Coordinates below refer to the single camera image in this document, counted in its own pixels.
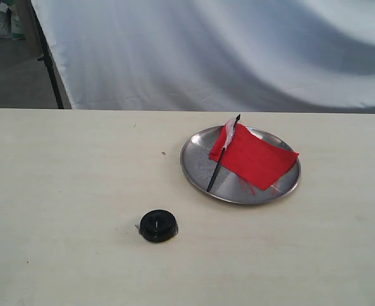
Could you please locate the red flag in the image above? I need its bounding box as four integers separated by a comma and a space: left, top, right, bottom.
206, 115, 299, 192

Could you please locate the black round flag base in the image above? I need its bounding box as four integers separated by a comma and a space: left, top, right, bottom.
139, 209, 178, 243

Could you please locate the round steel plate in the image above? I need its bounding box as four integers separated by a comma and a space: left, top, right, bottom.
180, 126, 301, 205

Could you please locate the white backdrop cloth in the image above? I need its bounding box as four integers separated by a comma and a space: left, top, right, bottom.
33, 1, 375, 113

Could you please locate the black backdrop stand pole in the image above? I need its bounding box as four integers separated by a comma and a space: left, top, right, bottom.
29, 1, 64, 110

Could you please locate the white sack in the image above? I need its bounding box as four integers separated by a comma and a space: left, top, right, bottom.
0, 0, 25, 40

